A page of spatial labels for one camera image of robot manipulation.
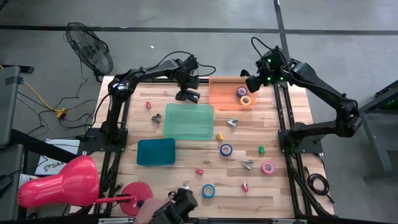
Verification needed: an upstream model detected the black metal table frame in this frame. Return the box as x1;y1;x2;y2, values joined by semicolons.
93;77;335;218

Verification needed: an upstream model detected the white printed box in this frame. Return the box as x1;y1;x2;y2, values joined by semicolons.
34;139;81;177

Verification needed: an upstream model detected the black floor fan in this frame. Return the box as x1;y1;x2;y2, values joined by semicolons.
64;21;114;82

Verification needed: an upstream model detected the pink tape roll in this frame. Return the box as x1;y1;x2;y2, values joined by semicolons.
261;160;275;175

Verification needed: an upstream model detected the coiled dark cable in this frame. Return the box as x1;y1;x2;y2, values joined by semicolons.
306;172;335;205

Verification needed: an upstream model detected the dark blue tape roll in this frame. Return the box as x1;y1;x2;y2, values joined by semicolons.
220;143;233;157

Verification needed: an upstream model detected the pink desk lamp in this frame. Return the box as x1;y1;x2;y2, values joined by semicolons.
17;154;154;217

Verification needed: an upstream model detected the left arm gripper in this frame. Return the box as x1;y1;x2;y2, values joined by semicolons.
175;71;201;101

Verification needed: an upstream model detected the black stapler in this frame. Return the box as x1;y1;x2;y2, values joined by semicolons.
180;90;201;104

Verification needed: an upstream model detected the black side table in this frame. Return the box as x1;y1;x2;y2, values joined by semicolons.
343;80;398;181

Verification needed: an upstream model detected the yellow cable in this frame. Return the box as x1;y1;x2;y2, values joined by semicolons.
0;64;67;119

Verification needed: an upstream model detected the dark teal plastic bin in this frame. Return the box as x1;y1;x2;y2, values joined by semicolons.
136;138;177;166

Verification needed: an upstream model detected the light green translucent bin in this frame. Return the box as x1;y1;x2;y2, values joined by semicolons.
164;103;215;141

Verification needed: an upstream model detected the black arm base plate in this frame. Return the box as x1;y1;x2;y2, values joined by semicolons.
278;129;324;154
83;127;129;153

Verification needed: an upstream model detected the orange translucent plastic bin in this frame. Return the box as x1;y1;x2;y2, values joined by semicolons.
208;76;257;111

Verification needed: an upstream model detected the person's hand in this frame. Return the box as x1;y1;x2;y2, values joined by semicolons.
133;197;170;224

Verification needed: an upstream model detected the grey metal cabinet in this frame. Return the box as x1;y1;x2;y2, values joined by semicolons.
0;65;22;147

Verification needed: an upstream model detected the black diagonal bar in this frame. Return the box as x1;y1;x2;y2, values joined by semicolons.
11;128;80;164

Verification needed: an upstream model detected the black handheld device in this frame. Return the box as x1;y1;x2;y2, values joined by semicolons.
149;188;199;224

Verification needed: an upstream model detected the light blue tape roll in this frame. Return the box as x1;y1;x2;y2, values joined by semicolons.
201;184;216;199

